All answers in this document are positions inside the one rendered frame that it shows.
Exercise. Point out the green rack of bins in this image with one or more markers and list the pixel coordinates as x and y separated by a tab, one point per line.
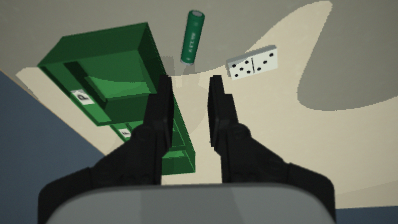
120	84

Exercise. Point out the white domino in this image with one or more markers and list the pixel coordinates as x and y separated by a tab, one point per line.
253	63

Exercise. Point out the green aa battery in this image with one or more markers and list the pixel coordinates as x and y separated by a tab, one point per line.
193	31

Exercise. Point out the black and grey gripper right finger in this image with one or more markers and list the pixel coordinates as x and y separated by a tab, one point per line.
251	162

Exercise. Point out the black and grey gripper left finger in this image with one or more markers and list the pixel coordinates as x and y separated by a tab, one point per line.
137	162

